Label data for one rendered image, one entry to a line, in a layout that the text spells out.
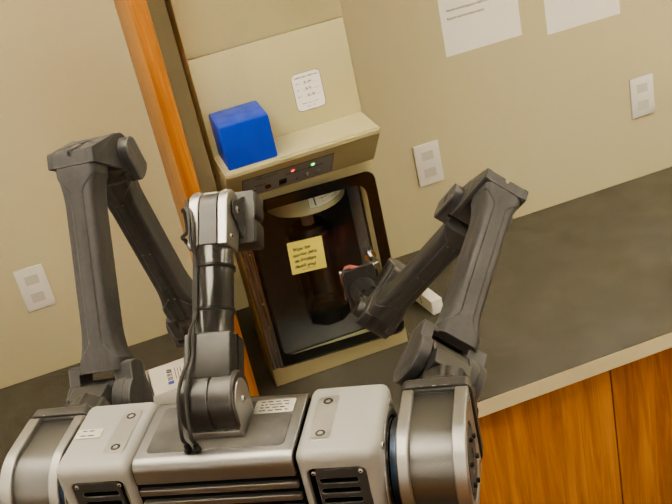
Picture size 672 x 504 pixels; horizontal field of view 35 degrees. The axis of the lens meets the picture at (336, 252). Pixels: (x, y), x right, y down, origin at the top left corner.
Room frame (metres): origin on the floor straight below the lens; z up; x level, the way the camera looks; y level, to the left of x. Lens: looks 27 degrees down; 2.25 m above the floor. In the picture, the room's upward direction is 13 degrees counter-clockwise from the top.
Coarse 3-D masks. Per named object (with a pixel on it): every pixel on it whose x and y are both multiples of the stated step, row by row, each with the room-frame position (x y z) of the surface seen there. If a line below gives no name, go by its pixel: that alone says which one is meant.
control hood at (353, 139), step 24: (336, 120) 2.03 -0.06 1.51; (360, 120) 2.00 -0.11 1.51; (288, 144) 1.96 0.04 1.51; (312, 144) 1.93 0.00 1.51; (336, 144) 1.92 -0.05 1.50; (360, 144) 1.95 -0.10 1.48; (240, 168) 1.89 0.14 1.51; (264, 168) 1.89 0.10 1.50; (336, 168) 2.00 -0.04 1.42; (264, 192) 1.98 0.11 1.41
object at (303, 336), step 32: (320, 192) 2.00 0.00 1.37; (352, 192) 2.01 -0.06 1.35; (288, 224) 1.99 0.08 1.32; (320, 224) 2.00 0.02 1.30; (352, 224) 2.01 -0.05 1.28; (384, 224) 2.02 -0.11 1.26; (256, 256) 1.98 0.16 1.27; (288, 256) 1.99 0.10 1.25; (352, 256) 2.01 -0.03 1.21; (384, 256) 2.02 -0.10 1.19; (288, 288) 1.99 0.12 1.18; (320, 288) 2.00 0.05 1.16; (288, 320) 1.99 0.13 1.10; (320, 320) 1.99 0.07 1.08; (352, 320) 2.00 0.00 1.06; (288, 352) 1.98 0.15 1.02; (320, 352) 1.99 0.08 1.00
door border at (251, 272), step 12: (240, 252) 1.98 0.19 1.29; (252, 252) 1.98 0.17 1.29; (252, 264) 1.98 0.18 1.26; (252, 276) 1.98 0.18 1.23; (264, 300) 1.98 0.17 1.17; (264, 312) 1.98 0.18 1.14; (264, 324) 1.98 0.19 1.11; (264, 336) 1.97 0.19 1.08; (276, 348) 1.98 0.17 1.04; (276, 360) 1.98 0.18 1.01
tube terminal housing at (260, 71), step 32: (288, 32) 2.03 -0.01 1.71; (320, 32) 2.04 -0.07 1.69; (192, 64) 1.99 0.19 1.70; (224, 64) 2.00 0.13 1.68; (256, 64) 2.01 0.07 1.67; (288, 64) 2.03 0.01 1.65; (320, 64) 2.04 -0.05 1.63; (192, 96) 2.07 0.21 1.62; (224, 96) 2.00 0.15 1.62; (256, 96) 2.01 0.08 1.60; (288, 96) 2.02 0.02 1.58; (352, 96) 2.05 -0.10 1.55; (288, 128) 2.02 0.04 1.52; (288, 192) 2.01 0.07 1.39; (256, 320) 2.03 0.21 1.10; (352, 352) 2.03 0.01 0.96
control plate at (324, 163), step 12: (324, 156) 1.94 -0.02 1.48; (288, 168) 1.93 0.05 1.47; (300, 168) 1.94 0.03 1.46; (312, 168) 1.96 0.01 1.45; (324, 168) 1.98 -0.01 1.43; (252, 180) 1.91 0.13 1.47; (264, 180) 1.93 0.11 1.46; (276, 180) 1.95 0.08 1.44; (288, 180) 1.97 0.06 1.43; (300, 180) 1.99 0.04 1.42
